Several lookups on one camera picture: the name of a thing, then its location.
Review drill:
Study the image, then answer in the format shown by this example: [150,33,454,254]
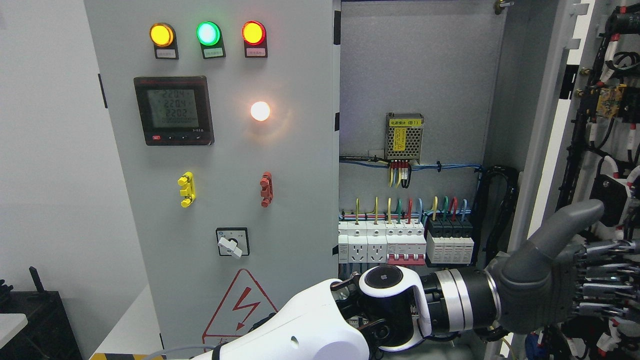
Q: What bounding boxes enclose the yellow indicator lamp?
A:
[149,22,179,60]

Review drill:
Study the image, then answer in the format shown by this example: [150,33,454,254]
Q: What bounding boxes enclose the white rotary selector switch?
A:
[215,227,250,259]

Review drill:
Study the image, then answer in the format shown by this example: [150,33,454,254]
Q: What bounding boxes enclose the black corrugated cable conduit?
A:
[472,166,521,268]

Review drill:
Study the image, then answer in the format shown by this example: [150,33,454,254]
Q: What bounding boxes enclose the white socket breaker row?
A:
[337,219,426,266]

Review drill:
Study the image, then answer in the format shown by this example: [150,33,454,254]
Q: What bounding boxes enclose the grey cabinet door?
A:
[482,0,640,360]
[85,0,339,348]

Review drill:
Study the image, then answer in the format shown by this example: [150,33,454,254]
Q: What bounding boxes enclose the white glowing lamp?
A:
[250,101,271,122]

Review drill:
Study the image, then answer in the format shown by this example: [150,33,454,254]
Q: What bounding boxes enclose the green indicator lamp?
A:
[196,21,226,60]

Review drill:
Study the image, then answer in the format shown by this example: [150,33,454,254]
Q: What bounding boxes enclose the black white surge protector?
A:
[425,218,475,267]

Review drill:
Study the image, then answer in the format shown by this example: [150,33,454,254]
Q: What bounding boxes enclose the red terminal connector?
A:
[259,171,274,208]

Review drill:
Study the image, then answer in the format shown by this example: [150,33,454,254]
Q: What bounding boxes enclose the yellow terminal connector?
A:
[177,171,197,208]

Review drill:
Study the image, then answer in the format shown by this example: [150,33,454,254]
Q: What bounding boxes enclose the red indicator lamp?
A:
[241,20,268,59]

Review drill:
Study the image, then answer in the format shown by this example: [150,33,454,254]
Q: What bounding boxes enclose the black box at left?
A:
[0,266,82,360]

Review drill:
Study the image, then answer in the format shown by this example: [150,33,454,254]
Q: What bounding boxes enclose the metal mesh power supply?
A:
[384,112,425,162]

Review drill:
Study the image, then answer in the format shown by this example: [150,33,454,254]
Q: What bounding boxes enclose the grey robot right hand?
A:
[487,199,639,334]

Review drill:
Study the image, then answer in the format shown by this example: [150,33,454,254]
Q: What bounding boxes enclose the black digital power meter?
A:
[134,75,215,146]

